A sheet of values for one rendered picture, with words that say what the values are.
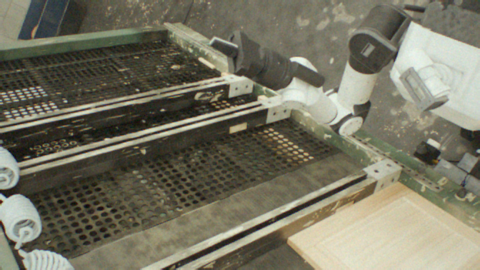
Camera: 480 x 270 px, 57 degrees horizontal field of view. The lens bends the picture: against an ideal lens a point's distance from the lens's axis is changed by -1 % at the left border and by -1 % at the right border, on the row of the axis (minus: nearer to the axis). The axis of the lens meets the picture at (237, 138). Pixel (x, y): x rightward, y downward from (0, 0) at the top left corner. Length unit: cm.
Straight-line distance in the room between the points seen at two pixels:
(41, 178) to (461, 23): 109
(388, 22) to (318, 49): 176
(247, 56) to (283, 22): 216
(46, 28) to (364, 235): 435
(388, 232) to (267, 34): 216
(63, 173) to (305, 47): 202
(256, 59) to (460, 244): 75
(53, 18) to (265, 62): 423
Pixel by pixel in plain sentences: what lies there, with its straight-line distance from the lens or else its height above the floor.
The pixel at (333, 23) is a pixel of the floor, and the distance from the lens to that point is 294.
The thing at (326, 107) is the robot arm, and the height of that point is 125.
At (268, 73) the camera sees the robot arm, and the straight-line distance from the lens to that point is 104.
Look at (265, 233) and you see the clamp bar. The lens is 108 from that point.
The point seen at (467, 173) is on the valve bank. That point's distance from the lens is 162.
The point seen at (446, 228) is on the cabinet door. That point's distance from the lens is 139.
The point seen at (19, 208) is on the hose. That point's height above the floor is 189.
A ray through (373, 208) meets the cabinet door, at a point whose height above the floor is 105.
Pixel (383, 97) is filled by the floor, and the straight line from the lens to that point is 260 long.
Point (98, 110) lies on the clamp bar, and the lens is 154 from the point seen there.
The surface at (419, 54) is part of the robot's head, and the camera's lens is 97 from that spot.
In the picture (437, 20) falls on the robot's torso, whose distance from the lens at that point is 107.
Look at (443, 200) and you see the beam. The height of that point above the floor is 90.
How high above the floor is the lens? 230
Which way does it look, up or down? 49 degrees down
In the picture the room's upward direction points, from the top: 68 degrees counter-clockwise
